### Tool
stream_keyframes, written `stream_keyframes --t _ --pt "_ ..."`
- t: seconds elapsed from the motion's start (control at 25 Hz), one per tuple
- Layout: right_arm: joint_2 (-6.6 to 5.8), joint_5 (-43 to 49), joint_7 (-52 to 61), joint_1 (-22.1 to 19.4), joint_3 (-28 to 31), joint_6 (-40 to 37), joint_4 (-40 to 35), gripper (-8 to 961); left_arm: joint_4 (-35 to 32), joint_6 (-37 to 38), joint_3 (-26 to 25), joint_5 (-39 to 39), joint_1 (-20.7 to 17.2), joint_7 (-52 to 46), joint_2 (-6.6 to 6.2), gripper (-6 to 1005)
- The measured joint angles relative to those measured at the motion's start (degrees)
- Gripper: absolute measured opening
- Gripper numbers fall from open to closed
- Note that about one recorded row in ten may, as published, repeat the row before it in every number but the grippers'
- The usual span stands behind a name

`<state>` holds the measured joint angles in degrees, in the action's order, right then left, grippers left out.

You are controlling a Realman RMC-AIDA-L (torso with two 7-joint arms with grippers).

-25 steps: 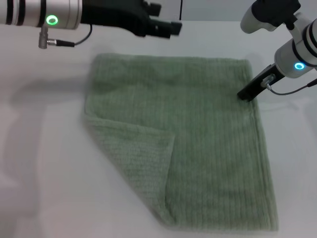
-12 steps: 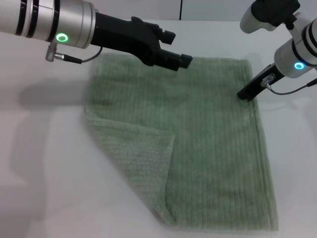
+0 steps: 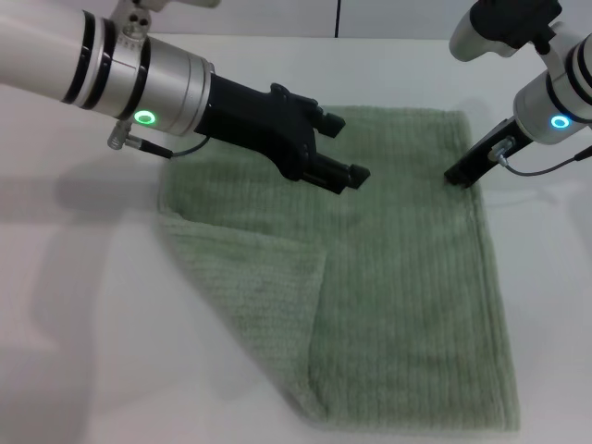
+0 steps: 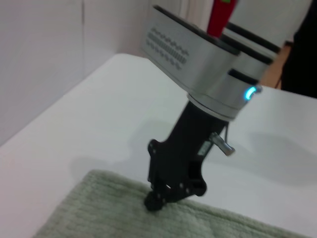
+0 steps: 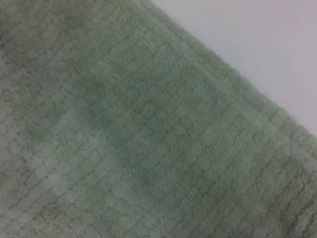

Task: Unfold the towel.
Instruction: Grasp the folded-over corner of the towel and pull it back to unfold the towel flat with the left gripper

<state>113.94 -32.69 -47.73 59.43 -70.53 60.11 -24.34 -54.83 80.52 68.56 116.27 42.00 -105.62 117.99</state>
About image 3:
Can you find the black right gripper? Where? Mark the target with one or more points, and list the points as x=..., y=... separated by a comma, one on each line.
x=490, y=148

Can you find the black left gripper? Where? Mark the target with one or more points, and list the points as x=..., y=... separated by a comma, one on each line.
x=259, y=120

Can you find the green ribbed towel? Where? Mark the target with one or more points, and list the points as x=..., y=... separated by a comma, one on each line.
x=379, y=287

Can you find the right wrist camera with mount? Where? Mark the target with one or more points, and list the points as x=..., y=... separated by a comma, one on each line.
x=476, y=39

